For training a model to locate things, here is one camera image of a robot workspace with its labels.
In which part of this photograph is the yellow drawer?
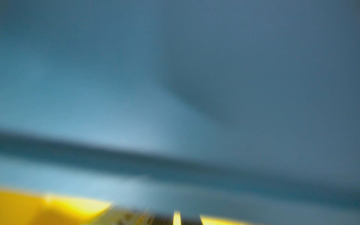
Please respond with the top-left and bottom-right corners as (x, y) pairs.
(1, 188), (243, 225)

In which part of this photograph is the teal drawer cabinet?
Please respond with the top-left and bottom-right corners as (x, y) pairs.
(1, 1), (360, 225)

